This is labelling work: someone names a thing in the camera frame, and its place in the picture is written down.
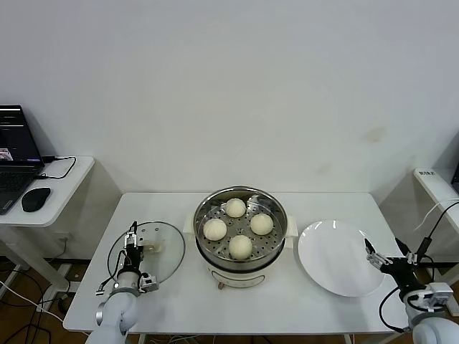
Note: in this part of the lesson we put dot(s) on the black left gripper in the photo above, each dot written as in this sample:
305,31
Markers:
133,259

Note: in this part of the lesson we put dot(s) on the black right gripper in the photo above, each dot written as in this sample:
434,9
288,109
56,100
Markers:
401,272

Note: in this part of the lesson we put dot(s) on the round glass pot lid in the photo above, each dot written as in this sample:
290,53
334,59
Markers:
165,265

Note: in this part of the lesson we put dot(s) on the white steamed baozi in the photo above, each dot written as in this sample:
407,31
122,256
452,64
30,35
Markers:
261,224
240,247
235,207
214,229

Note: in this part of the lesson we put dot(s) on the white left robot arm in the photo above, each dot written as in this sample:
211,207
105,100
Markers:
114,315

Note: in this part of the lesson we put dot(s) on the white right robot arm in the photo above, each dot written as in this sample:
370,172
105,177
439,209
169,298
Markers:
430,333

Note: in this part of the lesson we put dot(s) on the stainless steel steamer basket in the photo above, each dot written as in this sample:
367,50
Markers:
211,251

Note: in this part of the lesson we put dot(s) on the white side table with label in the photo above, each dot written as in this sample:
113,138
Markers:
401,208

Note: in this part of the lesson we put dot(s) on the round white plate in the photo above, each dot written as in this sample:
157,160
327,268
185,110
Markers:
333,258

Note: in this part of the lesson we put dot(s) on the white side table with laptop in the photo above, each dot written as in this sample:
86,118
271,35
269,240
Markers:
64,193

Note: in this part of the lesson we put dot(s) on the white table leg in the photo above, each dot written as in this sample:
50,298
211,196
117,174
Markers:
141,338
348,338

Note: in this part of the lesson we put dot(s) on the black computer mouse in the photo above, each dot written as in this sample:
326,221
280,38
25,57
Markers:
36,199

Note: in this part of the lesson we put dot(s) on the cream electric cooker base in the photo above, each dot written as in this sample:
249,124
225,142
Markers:
244,277

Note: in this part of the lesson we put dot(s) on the black open laptop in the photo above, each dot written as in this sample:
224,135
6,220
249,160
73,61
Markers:
14,143

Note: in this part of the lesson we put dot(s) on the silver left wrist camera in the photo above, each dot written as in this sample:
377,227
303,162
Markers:
148,284

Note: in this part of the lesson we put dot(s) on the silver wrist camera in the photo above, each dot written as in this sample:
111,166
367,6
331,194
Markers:
148,284
441,295

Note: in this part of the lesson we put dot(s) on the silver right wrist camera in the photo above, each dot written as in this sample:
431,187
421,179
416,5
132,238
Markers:
441,295

